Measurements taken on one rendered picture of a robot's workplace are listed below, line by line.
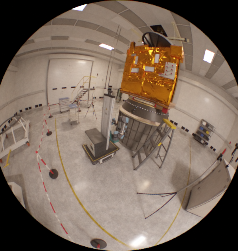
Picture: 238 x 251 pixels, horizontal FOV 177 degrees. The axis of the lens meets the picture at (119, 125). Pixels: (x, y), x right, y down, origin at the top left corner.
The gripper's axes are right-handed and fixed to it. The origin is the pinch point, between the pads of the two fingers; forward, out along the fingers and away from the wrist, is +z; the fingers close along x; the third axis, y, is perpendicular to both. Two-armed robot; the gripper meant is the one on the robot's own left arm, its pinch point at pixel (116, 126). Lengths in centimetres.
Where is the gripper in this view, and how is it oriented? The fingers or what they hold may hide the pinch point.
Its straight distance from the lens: 251.6
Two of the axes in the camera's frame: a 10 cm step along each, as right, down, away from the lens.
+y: 7.8, -5.1, 3.6
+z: 2.4, 7.8, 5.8
